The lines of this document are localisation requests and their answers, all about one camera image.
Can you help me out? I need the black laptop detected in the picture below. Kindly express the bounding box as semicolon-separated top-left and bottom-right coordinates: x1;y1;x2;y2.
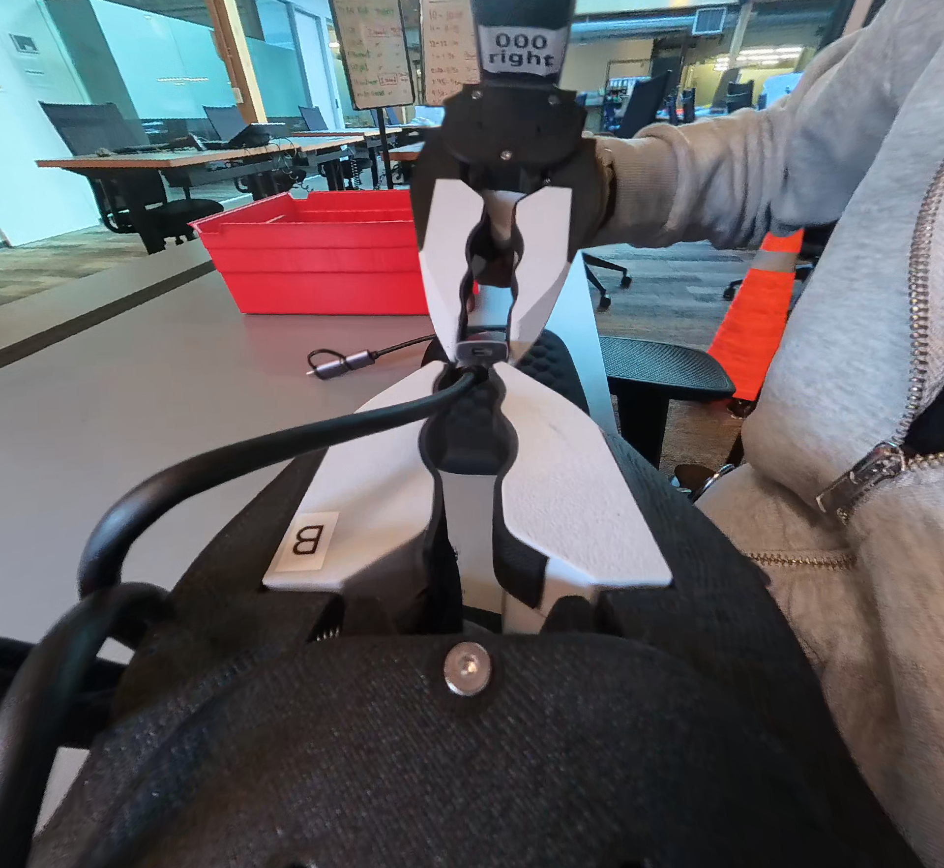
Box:
201;104;290;150

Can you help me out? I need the orange traffic cone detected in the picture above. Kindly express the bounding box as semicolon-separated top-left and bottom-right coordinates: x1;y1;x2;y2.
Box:
707;228;806;403

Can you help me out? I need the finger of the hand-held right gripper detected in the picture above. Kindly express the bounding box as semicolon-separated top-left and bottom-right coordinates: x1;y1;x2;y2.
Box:
417;177;488;369
505;185;576;363

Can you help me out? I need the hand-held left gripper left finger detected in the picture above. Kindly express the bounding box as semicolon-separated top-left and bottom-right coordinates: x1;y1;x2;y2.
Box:
263;363;452;596

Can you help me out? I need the braided hub cable with plugs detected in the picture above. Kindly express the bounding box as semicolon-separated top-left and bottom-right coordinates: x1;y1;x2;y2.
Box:
306;334;443;381

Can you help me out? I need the wooden support post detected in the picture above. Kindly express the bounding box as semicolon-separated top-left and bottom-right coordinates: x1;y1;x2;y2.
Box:
183;0;268;104

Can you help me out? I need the red divided storage bin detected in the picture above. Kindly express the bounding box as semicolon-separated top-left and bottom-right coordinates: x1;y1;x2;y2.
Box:
188;189;480;316

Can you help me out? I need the person's right hand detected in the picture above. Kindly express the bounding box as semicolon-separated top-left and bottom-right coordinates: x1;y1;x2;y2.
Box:
589;136;618;245

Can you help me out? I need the silver grey usb hub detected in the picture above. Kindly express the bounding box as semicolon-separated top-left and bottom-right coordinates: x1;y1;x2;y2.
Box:
456;328;511;366

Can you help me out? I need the person's torso in grey hoodie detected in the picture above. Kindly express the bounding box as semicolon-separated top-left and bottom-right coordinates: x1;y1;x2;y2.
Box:
693;0;944;868

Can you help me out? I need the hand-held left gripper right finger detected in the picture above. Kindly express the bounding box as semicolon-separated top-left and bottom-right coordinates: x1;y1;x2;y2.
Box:
493;363;675;636

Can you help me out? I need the person's right forearm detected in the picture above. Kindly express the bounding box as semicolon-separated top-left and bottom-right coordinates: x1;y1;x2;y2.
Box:
606;34;875;251

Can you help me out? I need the wooden office desk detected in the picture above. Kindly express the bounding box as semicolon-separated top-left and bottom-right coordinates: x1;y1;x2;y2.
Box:
35;134;367;254

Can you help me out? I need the handwritten whiteboard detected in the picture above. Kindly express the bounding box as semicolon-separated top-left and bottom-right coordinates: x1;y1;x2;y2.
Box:
417;0;482;107
326;0;417;111

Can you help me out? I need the thick black usb-c cable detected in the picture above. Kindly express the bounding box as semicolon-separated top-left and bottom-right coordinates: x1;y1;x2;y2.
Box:
0;363;491;868

